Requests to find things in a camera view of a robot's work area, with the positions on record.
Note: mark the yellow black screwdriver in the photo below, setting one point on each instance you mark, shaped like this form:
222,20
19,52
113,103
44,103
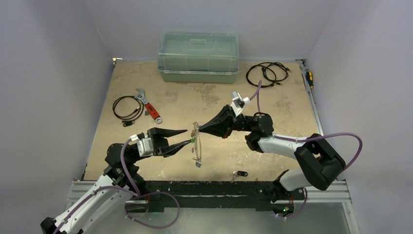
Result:
309,78

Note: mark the clear lidded green box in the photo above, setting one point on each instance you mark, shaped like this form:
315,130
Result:
204,57

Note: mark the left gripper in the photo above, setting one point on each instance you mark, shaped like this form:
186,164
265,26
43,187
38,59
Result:
160,142

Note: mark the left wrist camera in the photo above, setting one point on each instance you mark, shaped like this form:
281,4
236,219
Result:
144,144

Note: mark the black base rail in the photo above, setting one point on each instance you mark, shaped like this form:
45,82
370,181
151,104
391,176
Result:
257,195

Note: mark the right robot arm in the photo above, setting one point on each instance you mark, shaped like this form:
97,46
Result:
320,164

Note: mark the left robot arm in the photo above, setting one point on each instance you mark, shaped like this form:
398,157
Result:
119,182

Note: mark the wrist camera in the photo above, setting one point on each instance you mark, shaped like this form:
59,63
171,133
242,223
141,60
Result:
238,103
144,144

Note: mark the red handled adjustable wrench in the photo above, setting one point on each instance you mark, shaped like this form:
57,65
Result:
151,110

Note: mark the loose black tagged key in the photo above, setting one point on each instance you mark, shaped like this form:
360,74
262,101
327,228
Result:
237,174

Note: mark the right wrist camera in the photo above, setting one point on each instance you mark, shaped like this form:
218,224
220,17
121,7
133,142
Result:
238,103

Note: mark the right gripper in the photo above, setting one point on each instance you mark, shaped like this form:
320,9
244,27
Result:
230,119

